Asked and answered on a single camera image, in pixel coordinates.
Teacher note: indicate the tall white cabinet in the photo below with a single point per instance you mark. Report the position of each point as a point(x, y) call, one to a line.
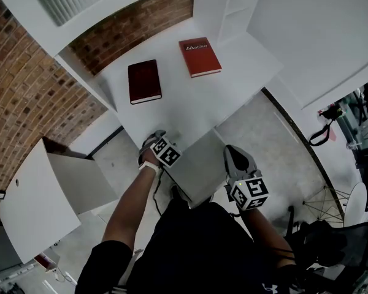
point(319, 35)

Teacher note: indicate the black office chair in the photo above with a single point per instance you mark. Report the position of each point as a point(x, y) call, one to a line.
point(331, 247)

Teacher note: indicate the white wristband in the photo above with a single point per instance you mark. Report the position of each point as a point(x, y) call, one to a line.
point(148, 166)

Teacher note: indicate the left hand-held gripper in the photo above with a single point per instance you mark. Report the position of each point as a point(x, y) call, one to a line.
point(167, 155)

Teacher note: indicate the person's left hand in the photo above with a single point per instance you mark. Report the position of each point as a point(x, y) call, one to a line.
point(147, 156)

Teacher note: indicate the white desk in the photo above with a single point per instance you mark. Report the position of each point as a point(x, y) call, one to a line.
point(178, 103)

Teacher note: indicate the white open shelf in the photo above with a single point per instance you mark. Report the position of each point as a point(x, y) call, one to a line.
point(236, 11)

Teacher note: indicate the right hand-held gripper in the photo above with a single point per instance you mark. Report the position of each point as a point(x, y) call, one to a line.
point(250, 193)

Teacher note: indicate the person's black shirt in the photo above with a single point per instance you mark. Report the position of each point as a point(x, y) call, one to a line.
point(196, 250)

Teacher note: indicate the white wall cabinet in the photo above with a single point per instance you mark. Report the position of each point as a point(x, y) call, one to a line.
point(27, 14)

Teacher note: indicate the person's left forearm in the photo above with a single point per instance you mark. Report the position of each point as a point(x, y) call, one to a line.
point(125, 207)

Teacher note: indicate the white desk drawer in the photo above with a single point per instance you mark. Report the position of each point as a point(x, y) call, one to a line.
point(199, 167)

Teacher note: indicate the person's right forearm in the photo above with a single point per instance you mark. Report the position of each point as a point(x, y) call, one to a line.
point(266, 231)

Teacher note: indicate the dark red book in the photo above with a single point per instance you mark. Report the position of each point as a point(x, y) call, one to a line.
point(144, 81)

